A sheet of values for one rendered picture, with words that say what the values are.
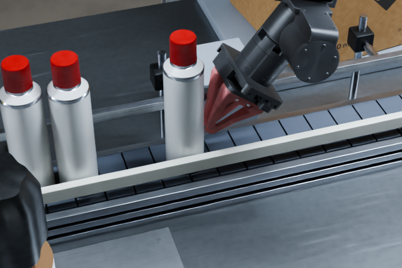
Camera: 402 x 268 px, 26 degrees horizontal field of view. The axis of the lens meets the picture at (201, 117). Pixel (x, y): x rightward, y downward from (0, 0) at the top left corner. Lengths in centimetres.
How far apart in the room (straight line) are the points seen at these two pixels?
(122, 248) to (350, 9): 54
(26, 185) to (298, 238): 50
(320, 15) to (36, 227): 45
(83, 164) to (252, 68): 24
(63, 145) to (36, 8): 210
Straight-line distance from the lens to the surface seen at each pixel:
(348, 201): 121
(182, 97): 108
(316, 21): 102
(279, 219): 118
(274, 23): 108
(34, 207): 76
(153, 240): 108
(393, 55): 126
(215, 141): 121
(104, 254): 107
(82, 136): 107
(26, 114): 105
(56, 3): 317
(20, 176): 75
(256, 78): 110
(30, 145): 108
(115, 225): 115
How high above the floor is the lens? 168
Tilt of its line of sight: 40 degrees down
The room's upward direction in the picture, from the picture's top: straight up
